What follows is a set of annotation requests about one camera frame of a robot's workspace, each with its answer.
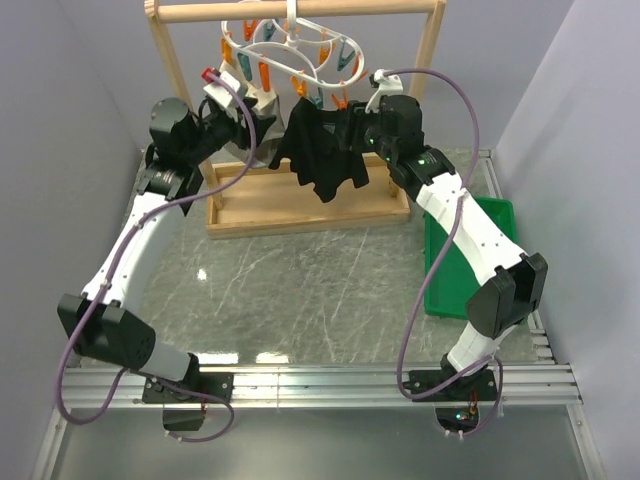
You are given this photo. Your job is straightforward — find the purple cable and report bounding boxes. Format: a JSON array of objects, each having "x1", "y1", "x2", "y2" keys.
[
  {"x1": 55, "y1": 72, "x2": 259, "y2": 444},
  {"x1": 382, "y1": 68, "x2": 504, "y2": 439}
]

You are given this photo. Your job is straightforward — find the orange clothes peg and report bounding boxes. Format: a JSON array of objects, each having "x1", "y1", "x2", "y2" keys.
[
  {"x1": 331, "y1": 92, "x2": 349, "y2": 110},
  {"x1": 291, "y1": 76, "x2": 308, "y2": 98}
]

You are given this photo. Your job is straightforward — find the white plastic clip hanger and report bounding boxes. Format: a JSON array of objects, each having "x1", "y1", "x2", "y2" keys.
[{"x1": 220, "y1": 13, "x2": 369, "y2": 93}]

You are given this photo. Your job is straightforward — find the green plastic tray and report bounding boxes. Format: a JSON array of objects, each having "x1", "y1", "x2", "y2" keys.
[{"x1": 423, "y1": 196, "x2": 518, "y2": 320}]

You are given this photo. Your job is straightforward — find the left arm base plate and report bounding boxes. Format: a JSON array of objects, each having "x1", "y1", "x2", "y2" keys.
[{"x1": 142, "y1": 372, "x2": 234, "y2": 404}]

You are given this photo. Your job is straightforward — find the aluminium mounting rail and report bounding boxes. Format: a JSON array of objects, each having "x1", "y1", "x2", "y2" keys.
[{"x1": 62, "y1": 364, "x2": 582, "y2": 410}]

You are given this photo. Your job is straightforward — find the wooden hanging rack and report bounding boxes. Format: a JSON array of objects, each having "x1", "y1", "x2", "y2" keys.
[{"x1": 144, "y1": 1, "x2": 445, "y2": 239}]

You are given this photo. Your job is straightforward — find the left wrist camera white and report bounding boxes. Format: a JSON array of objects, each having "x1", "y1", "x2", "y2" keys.
[{"x1": 201, "y1": 68, "x2": 248, "y2": 115}]

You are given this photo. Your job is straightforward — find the orange peg holding grey underwear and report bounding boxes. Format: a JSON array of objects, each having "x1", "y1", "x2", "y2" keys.
[{"x1": 258, "y1": 62, "x2": 271, "y2": 92}]

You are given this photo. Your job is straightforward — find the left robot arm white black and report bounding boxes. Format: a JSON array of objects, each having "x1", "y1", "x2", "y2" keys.
[{"x1": 57, "y1": 97, "x2": 276, "y2": 402}]

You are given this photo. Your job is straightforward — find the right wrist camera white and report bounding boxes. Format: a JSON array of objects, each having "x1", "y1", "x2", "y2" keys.
[{"x1": 365, "y1": 69, "x2": 404, "y2": 113}]

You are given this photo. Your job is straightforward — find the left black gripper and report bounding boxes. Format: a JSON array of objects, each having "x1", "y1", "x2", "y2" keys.
[{"x1": 186, "y1": 96, "x2": 278, "y2": 165}]

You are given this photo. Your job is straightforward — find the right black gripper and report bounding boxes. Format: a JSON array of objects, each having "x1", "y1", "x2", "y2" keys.
[{"x1": 333, "y1": 102, "x2": 398, "y2": 164}]

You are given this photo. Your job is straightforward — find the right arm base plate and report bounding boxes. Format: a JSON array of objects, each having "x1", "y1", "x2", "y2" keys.
[{"x1": 403, "y1": 369, "x2": 500, "y2": 402}]

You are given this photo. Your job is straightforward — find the teal clothes peg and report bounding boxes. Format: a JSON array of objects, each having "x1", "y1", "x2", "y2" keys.
[{"x1": 309, "y1": 88, "x2": 324, "y2": 110}]

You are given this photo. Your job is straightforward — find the black underwear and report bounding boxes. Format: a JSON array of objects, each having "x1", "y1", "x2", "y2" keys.
[{"x1": 268, "y1": 98, "x2": 369, "y2": 203}]

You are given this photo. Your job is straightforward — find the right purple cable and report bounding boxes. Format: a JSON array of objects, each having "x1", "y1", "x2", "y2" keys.
[{"x1": 382, "y1": 68, "x2": 504, "y2": 439}]

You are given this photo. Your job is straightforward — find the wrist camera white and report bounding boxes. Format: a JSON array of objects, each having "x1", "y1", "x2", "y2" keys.
[
  {"x1": 365, "y1": 69, "x2": 404, "y2": 113},
  {"x1": 201, "y1": 68, "x2": 248, "y2": 115}
]

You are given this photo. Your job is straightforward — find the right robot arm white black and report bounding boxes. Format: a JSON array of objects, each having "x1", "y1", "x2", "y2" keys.
[{"x1": 351, "y1": 93, "x2": 548, "y2": 402}]

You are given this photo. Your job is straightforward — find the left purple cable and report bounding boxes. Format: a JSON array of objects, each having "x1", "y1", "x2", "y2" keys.
[{"x1": 55, "y1": 72, "x2": 259, "y2": 444}]

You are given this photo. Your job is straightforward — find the grey underwear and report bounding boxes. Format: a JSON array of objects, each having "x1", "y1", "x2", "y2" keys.
[{"x1": 220, "y1": 61, "x2": 285, "y2": 168}]

